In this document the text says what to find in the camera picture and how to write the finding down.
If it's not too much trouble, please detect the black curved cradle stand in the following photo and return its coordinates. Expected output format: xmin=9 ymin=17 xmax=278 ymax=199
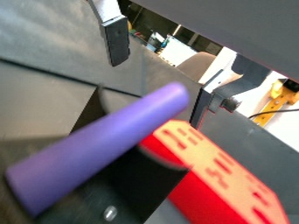
xmin=37 ymin=87 xmax=189 ymax=224

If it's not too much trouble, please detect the red shape-sorter block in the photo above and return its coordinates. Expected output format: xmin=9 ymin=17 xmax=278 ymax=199
xmin=142 ymin=120 xmax=292 ymax=224

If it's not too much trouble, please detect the yellow bracket outside enclosure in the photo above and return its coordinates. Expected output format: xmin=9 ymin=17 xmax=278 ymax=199
xmin=254 ymin=79 xmax=299 ymax=127

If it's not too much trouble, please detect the black cable outside enclosure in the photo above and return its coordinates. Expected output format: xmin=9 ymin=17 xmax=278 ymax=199
xmin=249 ymin=108 xmax=299 ymax=120

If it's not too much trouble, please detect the purple cylinder peg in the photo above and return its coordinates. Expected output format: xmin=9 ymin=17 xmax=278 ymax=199
xmin=5 ymin=82 xmax=190 ymax=216

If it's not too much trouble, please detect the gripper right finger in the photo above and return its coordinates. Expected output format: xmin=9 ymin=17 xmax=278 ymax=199
xmin=190 ymin=53 xmax=272 ymax=128

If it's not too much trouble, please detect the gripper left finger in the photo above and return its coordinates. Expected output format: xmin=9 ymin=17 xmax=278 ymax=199
xmin=89 ymin=0 xmax=130 ymax=67

